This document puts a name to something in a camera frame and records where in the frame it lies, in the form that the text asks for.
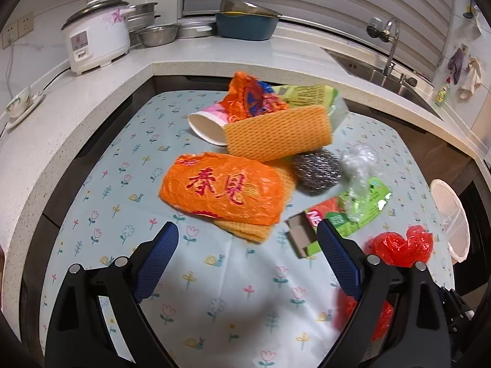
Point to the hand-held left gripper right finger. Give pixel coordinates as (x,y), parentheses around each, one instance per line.
(341,260)

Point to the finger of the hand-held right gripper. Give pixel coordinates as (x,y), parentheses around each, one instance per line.
(458,312)

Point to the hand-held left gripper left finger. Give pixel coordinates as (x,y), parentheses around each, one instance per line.
(157,264)

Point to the red plastic bag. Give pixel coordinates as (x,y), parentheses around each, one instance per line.
(399,245)

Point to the green cardboard box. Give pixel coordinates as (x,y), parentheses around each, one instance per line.
(378,197)

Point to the steel wool scrubber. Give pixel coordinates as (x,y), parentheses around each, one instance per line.
(316,170)

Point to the orange foam net sleeve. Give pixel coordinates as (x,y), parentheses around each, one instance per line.
(276,134)
(245,232)

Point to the clear plastic bag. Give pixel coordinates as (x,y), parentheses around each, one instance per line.
(358,165)

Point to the white trash bin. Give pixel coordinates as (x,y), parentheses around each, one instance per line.
(450,214)

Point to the orange red-print plastic bag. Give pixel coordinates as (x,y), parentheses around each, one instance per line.
(218,188)

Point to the pink paper cup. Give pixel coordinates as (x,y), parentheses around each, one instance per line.
(205,124)

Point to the green plastic packet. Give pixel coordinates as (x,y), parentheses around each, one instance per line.
(307,94)

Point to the orange snack bag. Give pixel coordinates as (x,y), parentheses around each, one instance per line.
(241,99)

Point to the floral tablecloth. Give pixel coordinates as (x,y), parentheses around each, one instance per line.
(230,276)

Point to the steel sink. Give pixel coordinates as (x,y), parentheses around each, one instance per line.
(360,69)

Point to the green dish soap bottle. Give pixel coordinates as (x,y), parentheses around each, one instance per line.
(442,94)

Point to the white saucer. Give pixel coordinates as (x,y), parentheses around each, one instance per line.
(28,113)

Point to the floral teacup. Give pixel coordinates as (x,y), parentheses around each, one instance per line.
(17,101)

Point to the chrome faucet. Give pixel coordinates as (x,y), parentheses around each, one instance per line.
(393,46)

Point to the beige hanging cloth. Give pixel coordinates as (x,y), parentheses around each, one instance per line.
(470,80)

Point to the purple hanging cloth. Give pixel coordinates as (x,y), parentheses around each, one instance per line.
(456,65)

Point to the steel bowl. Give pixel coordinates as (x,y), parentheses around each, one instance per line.
(157,34)

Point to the white rice cooker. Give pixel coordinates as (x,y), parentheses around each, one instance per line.
(96,38)

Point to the flat steel pan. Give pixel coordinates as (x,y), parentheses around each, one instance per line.
(195,28)

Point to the stacked steel steamer pots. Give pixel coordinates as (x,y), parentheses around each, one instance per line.
(144,17)

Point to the blue plastic basin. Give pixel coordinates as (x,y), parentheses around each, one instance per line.
(245,27)

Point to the steel basin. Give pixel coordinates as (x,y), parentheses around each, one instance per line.
(241,7)

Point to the dark hanging scrubber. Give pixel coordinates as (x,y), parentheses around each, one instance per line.
(470,11)

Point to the wall outlet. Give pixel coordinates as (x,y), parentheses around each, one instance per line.
(9,35)
(25,23)

